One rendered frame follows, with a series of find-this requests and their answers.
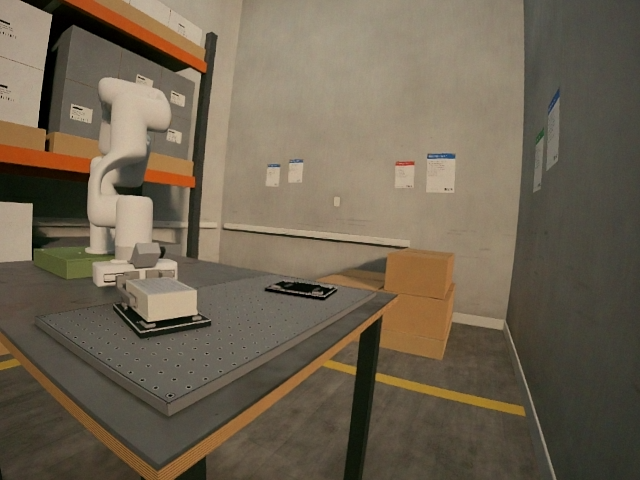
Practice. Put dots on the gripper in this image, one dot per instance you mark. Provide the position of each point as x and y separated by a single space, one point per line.
102 275

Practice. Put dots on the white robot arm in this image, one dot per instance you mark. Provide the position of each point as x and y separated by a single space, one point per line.
123 222

